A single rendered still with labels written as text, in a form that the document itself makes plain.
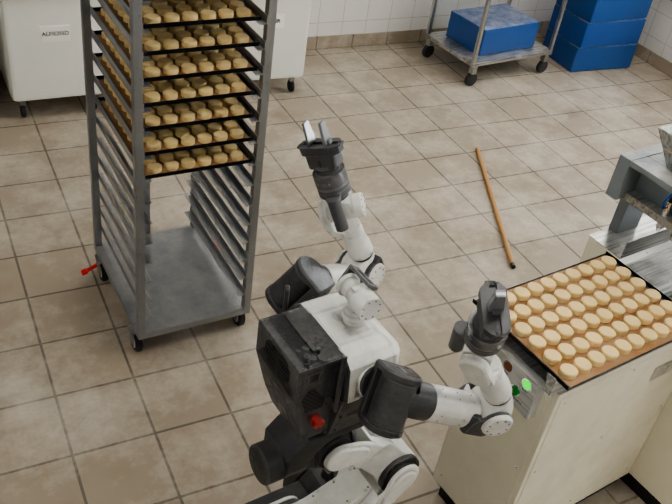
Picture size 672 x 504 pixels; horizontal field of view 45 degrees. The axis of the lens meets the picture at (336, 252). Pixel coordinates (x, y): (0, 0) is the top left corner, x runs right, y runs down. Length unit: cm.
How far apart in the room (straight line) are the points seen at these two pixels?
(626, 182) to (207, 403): 175
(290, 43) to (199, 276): 215
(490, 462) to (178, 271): 163
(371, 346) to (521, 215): 285
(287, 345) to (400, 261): 224
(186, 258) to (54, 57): 168
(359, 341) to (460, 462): 103
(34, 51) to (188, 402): 238
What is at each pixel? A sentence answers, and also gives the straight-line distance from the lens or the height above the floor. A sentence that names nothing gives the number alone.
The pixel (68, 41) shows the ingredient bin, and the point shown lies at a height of 47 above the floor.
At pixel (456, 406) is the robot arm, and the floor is 104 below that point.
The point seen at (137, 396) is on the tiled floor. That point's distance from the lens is 332.
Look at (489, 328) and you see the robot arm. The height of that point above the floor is 139.
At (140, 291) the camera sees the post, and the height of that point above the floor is 37.
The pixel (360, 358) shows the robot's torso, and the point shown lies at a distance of 193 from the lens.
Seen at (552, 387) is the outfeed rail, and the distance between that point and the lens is 236.
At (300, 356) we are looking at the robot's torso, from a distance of 190.
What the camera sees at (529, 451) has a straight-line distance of 259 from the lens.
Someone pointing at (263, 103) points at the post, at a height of 111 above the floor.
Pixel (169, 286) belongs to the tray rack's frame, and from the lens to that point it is 356.
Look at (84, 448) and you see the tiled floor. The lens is 317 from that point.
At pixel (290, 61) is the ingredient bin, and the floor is 25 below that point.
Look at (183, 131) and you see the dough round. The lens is 299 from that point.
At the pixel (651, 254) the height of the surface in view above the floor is 90.
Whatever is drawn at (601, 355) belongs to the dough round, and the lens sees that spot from 245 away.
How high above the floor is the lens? 244
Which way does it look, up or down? 37 degrees down
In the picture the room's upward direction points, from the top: 9 degrees clockwise
